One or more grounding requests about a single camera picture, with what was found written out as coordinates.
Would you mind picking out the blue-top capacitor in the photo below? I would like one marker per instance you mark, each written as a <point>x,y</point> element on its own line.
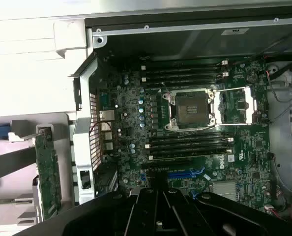
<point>141,109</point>
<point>142,91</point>
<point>142,124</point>
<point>141,100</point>
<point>141,118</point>

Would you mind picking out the black plastic shroud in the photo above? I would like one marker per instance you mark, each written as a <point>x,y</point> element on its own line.
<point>185,46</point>

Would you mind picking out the CPU socket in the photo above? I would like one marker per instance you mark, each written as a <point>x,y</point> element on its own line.
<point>187,108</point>

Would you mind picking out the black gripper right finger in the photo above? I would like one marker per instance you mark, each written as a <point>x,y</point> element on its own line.
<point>178,211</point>

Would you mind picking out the white-clip RAM slot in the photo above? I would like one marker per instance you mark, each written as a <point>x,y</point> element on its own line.
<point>185,76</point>
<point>185,143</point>
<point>185,65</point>
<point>185,154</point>

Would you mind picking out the green motherboard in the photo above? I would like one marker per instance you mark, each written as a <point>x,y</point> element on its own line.
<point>249,152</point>

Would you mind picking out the blue expansion slot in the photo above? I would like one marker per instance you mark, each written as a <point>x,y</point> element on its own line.
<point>180,175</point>

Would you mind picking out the grey metal PC case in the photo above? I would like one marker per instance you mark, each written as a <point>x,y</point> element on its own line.
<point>84,152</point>

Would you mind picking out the silver chipset heatsink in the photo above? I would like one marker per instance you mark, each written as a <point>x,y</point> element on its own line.
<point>224,188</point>

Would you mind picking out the white corner block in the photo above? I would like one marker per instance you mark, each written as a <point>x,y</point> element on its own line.
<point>69,34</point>

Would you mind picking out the white parts rack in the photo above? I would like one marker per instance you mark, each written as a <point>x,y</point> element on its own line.
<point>20,126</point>

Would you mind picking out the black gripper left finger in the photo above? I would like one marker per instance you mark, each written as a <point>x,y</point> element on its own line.
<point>146,214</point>

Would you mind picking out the metal USB port stack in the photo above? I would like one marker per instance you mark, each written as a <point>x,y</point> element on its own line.
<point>108,136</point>
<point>108,146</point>

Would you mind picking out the round coin cell battery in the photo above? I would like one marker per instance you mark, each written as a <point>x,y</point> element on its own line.
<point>253,77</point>

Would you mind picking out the metal rear port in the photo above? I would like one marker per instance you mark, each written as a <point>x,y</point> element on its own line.
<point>106,126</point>

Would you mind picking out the black-clip RAM slot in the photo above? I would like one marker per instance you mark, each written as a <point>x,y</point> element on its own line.
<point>185,70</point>
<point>185,137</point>
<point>185,82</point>
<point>185,148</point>

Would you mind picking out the metal ethernet port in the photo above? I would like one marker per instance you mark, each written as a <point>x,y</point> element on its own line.
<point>106,115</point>

